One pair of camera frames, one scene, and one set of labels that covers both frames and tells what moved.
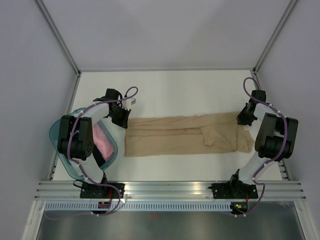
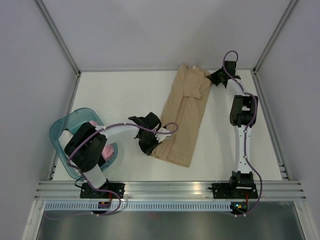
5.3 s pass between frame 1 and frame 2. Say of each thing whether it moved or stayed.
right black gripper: moved
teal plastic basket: stayed
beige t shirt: moved
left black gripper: moved
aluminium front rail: stayed
